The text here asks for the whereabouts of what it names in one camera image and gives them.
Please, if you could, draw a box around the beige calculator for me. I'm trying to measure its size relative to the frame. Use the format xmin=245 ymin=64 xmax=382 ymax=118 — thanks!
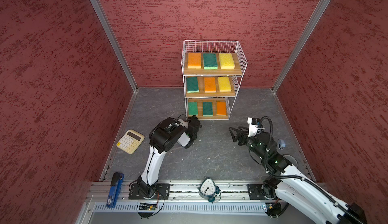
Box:
xmin=116 ymin=130 xmax=144 ymax=154

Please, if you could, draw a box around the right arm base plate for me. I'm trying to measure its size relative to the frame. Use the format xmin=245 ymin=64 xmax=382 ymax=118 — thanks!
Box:
xmin=247 ymin=184 xmax=275 ymax=200

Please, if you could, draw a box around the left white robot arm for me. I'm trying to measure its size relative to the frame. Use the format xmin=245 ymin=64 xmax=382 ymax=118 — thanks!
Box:
xmin=137 ymin=115 xmax=201 ymax=198

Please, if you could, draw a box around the wooden shelf board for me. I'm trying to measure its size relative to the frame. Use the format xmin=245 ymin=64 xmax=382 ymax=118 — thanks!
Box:
xmin=183 ymin=53 xmax=243 ymax=77
xmin=185 ymin=77 xmax=239 ymax=98
xmin=186 ymin=97 xmax=230 ymax=120

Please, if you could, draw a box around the dark green sponge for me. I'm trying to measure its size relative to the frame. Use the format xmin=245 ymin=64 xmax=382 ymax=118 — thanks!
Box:
xmin=203 ymin=53 xmax=218 ymax=70
xmin=203 ymin=102 xmax=213 ymax=117
xmin=187 ymin=77 xmax=199 ymax=93

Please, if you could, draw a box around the white wire shelf rack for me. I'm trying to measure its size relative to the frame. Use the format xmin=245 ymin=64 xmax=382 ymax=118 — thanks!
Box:
xmin=181 ymin=40 xmax=248 ymax=120

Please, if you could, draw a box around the black corrugated cable hose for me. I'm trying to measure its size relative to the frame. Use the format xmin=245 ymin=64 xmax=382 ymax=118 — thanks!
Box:
xmin=259 ymin=115 xmax=364 ymax=224

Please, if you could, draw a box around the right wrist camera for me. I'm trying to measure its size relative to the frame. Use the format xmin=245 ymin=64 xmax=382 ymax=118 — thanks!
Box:
xmin=247 ymin=118 xmax=262 ymax=137

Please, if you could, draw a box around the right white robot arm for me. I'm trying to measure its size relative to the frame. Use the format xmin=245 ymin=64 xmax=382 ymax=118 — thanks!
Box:
xmin=229 ymin=127 xmax=367 ymax=224

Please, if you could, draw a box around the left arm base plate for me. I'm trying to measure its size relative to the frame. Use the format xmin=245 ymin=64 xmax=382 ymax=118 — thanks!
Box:
xmin=128 ymin=184 xmax=170 ymax=200

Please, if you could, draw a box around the orange sponge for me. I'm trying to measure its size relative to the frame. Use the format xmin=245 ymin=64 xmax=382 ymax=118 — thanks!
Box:
xmin=216 ymin=101 xmax=227 ymax=117
xmin=204 ymin=77 xmax=217 ymax=93
xmin=187 ymin=52 xmax=202 ymax=69

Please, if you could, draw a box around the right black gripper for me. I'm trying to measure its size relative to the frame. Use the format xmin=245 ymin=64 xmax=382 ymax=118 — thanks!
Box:
xmin=228 ymin=125 xmax=267 ymax=160

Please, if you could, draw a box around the brown tape roll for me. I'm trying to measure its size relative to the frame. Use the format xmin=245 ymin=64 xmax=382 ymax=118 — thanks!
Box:
xmin=283 ymin=154 xmax=298 ymax=168

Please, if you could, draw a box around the aluminium mounting rail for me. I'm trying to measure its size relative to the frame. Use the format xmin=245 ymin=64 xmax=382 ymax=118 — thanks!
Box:
xmin=87 ymin=181 xmax=332 ymax=203

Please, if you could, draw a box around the top wooden shelf board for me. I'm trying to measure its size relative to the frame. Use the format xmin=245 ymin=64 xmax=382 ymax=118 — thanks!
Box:
xmin=183 ymin=53 xmax=243 ymax=77

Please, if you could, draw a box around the bottom wooden shelf board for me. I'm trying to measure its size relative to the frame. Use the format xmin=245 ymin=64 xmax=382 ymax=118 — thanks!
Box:
xmin=186 ymin=97 xmax=230 ymax=120

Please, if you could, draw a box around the yellow sponge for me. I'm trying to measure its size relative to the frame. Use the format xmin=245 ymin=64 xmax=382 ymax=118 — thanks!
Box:
xmin=219 ymin=53 xmax=235 ymax=69
xmin=217 ymin=77 xmax=232 ymax=93

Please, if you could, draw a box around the light green sponge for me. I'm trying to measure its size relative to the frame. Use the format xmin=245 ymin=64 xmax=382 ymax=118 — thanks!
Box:
xmin=188 ymin=101 xmax=198 ymax=117

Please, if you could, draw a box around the middle wooden shelf board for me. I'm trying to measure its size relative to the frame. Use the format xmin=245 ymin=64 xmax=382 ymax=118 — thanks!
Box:
xmin=185 ymin=77 xmax=239 ymax=98

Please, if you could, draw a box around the white kitchen timer dial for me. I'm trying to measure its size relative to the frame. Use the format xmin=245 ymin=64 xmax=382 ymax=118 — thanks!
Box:
xmin=199 ymin=178 xmax=222 ymax=203

